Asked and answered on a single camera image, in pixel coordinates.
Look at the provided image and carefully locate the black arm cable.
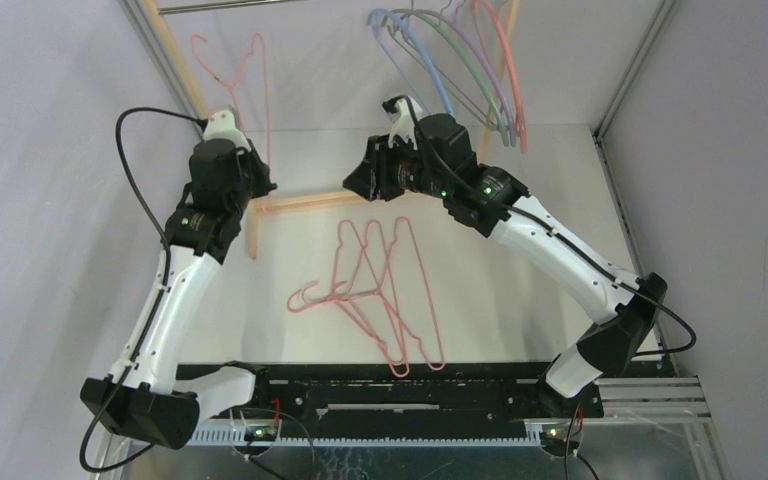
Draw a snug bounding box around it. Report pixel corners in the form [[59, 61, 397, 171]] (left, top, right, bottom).
[[77, 107, 210, 474], [381, 95, 698, 480]]

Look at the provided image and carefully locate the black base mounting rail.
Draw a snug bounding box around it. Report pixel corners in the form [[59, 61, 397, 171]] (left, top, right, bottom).
[[178, 360, 677, 442]]

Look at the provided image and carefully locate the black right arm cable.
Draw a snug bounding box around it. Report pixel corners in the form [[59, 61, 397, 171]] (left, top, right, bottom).
[[381, 95, 698, 480]]

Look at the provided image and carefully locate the pink hanger on rod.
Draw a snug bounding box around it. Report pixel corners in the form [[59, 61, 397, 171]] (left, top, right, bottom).
[[470, 1, 528, 155]]

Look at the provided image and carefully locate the green plastic hanger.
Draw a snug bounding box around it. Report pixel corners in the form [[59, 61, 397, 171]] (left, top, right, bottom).
[[374, 9, 524, 147]]

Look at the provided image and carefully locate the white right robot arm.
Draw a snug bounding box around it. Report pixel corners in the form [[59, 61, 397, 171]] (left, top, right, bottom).
[[342, 114, 667, 416]]

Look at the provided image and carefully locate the blue plastic hanger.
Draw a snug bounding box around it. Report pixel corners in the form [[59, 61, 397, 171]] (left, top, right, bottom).
[[366, 8, 454, 115]]

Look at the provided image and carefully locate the purple plastic hanger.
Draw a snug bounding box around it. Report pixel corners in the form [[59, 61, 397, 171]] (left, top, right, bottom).
[[404, 10, 519, 147]]

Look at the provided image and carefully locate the wooden hanger rack frame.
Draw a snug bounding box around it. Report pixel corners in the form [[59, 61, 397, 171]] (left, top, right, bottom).
[[134, 1, 509, 260]]

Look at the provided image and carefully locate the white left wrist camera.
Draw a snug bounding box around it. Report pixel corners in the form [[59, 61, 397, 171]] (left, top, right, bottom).
[[202, 105, 252, 152]]

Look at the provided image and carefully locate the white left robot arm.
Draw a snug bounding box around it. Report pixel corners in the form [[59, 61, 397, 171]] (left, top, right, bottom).
[[80, 138, 276, 449]]

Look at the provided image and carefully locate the metal hanging rod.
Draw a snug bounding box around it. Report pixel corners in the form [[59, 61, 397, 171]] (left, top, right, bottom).
[[156, 0, 297, 16]]

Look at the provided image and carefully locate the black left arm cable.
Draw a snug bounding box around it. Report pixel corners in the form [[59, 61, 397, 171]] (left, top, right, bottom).
[[77, 107, 210, 474]]

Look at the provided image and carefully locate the pink wire hanger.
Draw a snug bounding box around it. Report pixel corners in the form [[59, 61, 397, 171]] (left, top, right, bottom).
[[320, 218, 425, 372], [190, 32, 272, 169], [344, 217, 448, 372], [286, 219, 411, 379]]

